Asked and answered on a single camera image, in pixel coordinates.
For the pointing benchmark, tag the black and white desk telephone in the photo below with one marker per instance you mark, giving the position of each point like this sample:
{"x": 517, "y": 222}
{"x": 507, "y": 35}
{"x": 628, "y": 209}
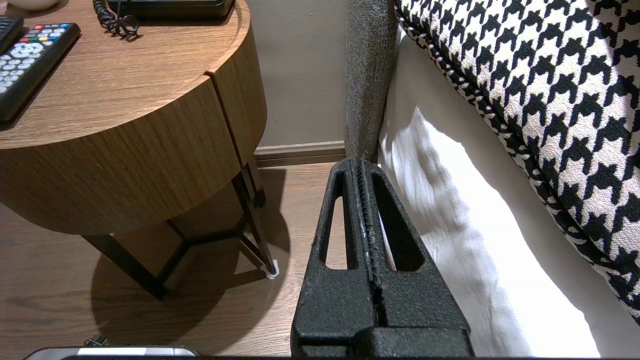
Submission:
{"x": 200, "y": 9}

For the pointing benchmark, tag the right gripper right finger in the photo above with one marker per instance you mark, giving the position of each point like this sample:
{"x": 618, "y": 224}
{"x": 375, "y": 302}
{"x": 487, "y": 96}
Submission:
{"x": 425, "y": 307}

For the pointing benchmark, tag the black remote with grey buttons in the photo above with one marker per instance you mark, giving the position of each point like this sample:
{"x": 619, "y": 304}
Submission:
{"x": 27, "y": 65}

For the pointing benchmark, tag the round wooden bedside table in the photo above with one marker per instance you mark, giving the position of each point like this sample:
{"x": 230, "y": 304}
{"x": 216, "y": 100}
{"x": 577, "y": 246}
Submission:
{"x": 125, "y": 75}

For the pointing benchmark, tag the white bed sheet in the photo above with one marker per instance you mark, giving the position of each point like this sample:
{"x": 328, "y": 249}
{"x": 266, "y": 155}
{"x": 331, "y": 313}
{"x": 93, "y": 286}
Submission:
{"x": 475, "y": 250}

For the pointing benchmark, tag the white round bowl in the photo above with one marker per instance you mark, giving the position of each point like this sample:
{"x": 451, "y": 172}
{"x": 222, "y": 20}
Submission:
{"x": 32, "y": 4}

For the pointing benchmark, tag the grey fabric headboard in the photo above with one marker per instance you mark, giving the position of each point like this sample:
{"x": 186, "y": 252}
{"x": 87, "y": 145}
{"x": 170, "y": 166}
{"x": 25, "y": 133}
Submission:
{"x": 370, "y": 75}

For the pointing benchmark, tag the houndstooth black white pillow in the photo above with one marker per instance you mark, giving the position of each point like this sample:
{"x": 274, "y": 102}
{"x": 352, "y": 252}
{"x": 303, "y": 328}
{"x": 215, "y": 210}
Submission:
{"x": 550, "y": 100}

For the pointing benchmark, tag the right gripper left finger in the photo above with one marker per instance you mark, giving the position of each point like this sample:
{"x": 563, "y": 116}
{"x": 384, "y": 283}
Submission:
{"x": 335, "y": 307}

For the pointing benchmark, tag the grey skirting board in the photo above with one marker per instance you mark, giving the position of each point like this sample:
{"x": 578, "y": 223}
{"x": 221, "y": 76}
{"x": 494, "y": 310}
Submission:
{"x": 300, "y": 152}

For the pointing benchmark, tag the black Philips remote control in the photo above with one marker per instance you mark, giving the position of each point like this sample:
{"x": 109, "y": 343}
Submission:
{"x": 9, "y": 30}

